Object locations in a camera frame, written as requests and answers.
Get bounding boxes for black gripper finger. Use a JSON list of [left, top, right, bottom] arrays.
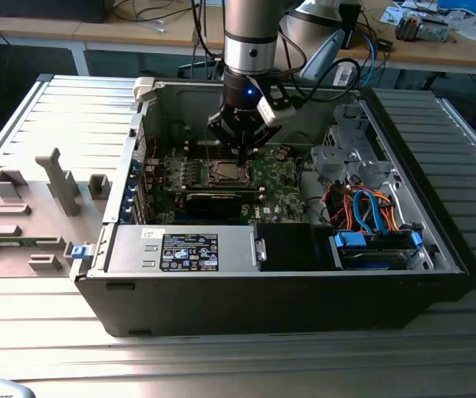
[[244, 123, 284, 167], [206, 111, 246, 167]]

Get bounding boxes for silver green CPU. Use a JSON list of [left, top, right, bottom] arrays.
[[215, 163, 241, 180]]

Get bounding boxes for metal socket cover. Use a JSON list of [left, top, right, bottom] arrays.
[[209, 159, 255, 187]]

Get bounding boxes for CPU socket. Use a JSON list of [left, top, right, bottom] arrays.
[[207, 158, 258, 187]]

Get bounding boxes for metal CPU cooler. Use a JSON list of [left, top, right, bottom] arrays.
[[394, 11, 424, 42]]

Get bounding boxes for green motherboard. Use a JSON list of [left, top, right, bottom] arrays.
[[144, 144, 312, 227]]

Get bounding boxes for metal drive cage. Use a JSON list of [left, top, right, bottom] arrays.
[[308, 102, 407, 196]]

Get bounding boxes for black graphics card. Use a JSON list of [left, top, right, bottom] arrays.
[[183, 191, 243, 220]]

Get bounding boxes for beige case latch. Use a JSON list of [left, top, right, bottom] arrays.
[[133, 76, 167, 104]]

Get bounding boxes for black plastic shroud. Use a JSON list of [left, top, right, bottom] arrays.
[[257, 222, 335, 273]]

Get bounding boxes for grey power supply unit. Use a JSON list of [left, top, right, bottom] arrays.
[[104, 225, 269, 274]]

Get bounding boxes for hard disk in blue carrier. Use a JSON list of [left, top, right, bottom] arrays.
[[328, 229, 425, 272]]

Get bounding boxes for black PC case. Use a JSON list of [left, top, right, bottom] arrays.
[[68, 75, 476, 339]]

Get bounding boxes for blue case latch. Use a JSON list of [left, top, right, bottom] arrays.
[[71, 244, 93, 262]]

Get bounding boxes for grey parts rack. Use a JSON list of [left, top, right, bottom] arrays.
[[0, 147, 113, 279]]

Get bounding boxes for black monitor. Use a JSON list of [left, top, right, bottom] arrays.
[[0, 0, 109, 24]]

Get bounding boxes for wooden desk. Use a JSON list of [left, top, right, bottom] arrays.
[[0, 0, 476, 78]]

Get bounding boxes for blue box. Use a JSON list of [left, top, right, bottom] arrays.
[[436, 0, 476, 16]]

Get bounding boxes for green RAM stick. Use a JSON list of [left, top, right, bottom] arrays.
[[0, 236, 30, 249]]

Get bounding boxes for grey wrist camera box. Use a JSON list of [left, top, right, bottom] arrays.
[[256, 85, 298, 125]]

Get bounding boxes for blue data wire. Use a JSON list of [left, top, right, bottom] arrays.
[[352, 188, 391, 235]]

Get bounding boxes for orange wire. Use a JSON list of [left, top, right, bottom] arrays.
[[381, 192, 403, 235]]

